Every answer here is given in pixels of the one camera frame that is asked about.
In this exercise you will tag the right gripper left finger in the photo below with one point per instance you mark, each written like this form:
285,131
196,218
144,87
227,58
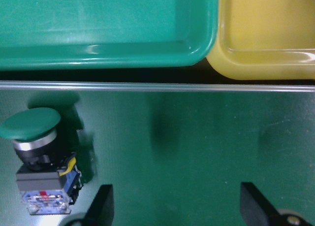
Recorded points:
101,210

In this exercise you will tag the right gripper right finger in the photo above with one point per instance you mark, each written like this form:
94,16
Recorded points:
257,210

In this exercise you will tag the green push button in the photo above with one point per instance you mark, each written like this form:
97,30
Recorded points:
48,180

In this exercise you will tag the green conveyor belt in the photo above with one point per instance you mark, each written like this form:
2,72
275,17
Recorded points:
175,154

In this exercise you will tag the yellow plastic tray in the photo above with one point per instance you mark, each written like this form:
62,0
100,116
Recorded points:
265,40

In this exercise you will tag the green plastic tray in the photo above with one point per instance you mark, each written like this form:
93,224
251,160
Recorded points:
89,34

